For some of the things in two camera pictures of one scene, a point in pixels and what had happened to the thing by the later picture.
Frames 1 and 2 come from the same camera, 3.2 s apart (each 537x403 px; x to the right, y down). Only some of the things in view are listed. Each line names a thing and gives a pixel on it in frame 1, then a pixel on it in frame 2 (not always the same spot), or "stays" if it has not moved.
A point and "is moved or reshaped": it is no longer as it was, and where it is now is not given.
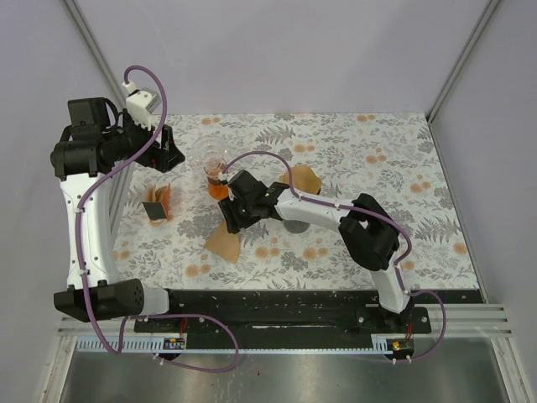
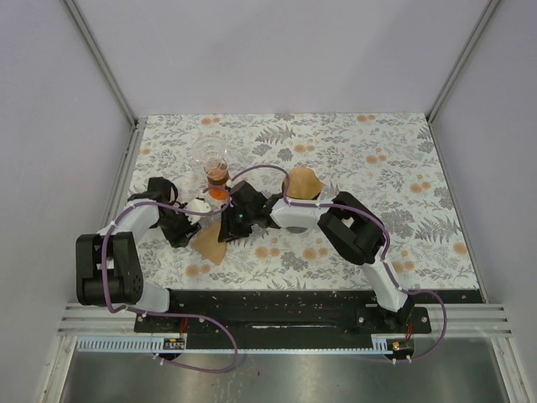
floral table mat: x=174 y=236 stays
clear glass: x=210 y=153 stays
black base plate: x=289 y=320 stays
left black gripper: x=164 y=158 to x=181 y=238
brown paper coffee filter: x=304 y=179 stays
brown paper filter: x=224 y=243 is moved or reshaped
